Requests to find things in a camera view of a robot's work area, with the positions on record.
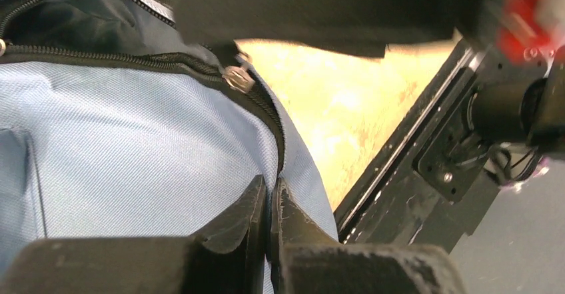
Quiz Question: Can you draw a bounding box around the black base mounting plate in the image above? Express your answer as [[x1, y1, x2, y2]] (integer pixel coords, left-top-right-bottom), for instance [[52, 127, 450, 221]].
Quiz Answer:
[[335, 41, 552, 251]]

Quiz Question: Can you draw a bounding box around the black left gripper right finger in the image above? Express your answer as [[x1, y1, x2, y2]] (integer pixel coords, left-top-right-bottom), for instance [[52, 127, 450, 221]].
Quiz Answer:
[[270, 179, 466, 293]]

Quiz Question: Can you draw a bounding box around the blue student backpack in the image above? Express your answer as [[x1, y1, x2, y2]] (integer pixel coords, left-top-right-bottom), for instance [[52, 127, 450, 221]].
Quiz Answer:
[[1, 0, 337, 293]]

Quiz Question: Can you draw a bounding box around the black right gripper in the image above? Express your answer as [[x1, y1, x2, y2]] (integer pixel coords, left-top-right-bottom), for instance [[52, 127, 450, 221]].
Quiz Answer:
[[174, 0, 503, 57]]

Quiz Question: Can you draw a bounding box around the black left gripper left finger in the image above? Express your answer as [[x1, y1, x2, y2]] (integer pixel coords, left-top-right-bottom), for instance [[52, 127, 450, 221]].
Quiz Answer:
[[1, 175, 267, 293]]

